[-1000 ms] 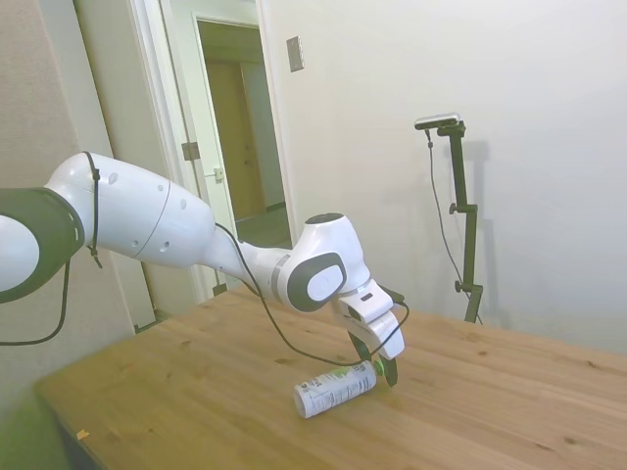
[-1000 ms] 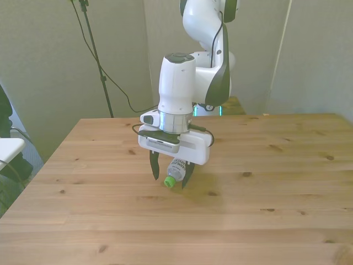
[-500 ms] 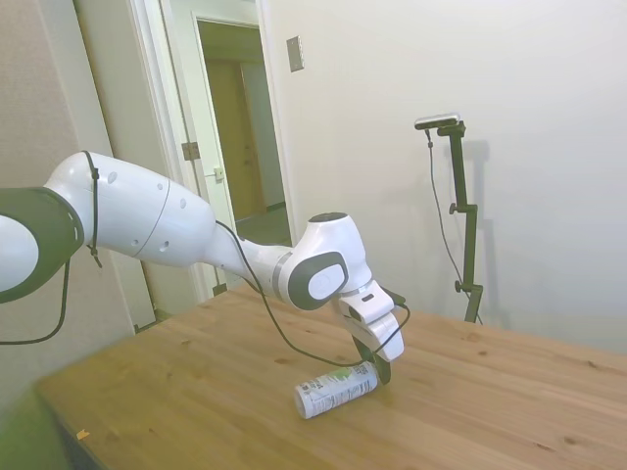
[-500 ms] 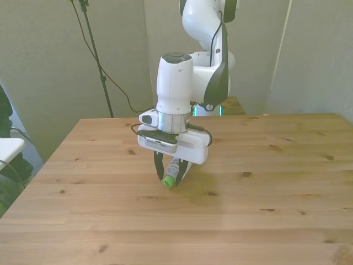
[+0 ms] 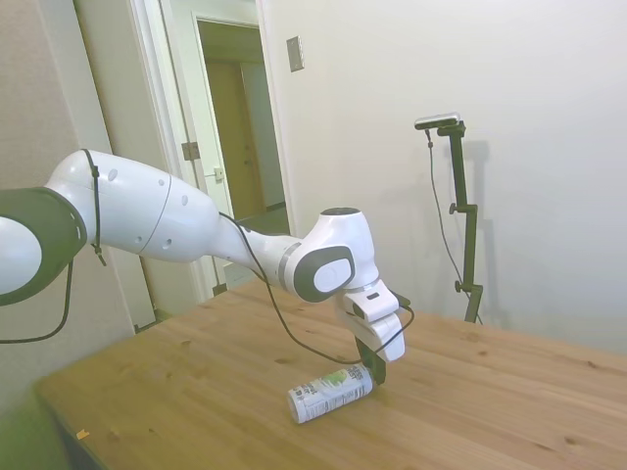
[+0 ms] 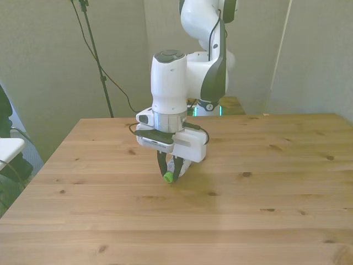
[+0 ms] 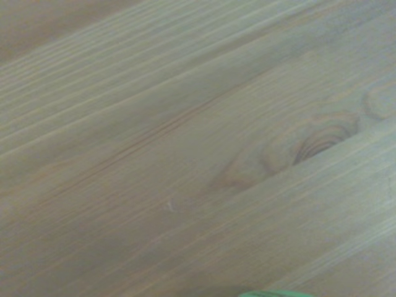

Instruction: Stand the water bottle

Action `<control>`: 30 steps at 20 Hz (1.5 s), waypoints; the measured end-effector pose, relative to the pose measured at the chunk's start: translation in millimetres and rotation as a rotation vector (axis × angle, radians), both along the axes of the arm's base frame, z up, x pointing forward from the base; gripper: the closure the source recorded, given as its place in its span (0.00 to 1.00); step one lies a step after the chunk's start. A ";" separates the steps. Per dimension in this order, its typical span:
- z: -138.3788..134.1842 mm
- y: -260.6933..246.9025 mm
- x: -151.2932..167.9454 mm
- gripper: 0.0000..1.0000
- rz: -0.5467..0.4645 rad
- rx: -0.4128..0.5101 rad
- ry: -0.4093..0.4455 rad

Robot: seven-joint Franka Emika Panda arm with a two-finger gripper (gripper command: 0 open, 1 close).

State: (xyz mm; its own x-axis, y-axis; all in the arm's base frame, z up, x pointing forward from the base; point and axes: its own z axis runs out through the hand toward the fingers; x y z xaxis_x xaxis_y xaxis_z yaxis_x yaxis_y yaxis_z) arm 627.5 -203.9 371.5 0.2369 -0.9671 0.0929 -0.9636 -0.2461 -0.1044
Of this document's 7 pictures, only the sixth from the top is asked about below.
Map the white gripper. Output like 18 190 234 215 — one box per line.
156 129 208 183

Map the green-capped labelled water bottle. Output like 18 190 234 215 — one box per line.
162 156 194 184

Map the black tripod stand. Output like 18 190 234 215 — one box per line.
78 0 115 119

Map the wooden cabinet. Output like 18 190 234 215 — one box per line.
220 96 246 115

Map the white side table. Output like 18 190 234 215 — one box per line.
0 137 25 171

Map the person in dark clothes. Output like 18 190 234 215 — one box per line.
0 84 34 183

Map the black and white wrist camera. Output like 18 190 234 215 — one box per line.
133 129 176 154

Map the long black cable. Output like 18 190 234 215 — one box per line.
70 0 153 113

